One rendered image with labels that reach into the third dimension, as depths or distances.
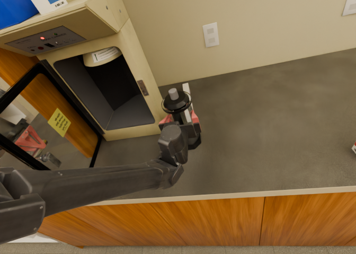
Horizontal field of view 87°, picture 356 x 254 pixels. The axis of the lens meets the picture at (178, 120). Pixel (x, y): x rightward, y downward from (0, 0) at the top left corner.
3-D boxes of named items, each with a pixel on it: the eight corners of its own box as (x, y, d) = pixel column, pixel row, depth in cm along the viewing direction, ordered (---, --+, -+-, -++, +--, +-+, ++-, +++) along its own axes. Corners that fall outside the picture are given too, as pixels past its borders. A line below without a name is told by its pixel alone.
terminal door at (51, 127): (103, 137, 90) (39, 60, 63) (82, 200, 68) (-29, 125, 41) (101, 137, 90) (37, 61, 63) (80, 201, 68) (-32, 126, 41)
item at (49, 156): (62, 161, 60) (50, 151, 57) (60, 168, 59) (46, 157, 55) (57, 163, 61) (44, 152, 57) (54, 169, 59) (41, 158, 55)
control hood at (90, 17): (33, 54, 63) (7, 23, 56) (121, 29, 56) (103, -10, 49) (10, 72, 55) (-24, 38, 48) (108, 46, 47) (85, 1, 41)
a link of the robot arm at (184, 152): (170, 168, 58) (189, 167, 57) (165, 155, 53) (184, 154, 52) (172, 150, 63) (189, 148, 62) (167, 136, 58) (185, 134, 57)
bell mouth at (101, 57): (94, 49, 80) (87, 36, 77) (132, 38, 76) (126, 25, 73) (76, 71, 68) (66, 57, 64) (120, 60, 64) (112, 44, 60)
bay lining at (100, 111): (118, 97, 106) (80, 35, 82) (162, 89, 100) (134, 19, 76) (104, 130, 89) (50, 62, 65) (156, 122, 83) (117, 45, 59)
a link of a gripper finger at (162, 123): (160, 109, 70) (157, 128, 63) (179, 106, 68) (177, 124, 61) (166, 122, 74) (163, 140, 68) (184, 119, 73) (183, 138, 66)
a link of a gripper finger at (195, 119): (177, 106, 68) (176, 125, 62) (197, 103, 67) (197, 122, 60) (182, 119, 73) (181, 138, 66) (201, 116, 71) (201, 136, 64)
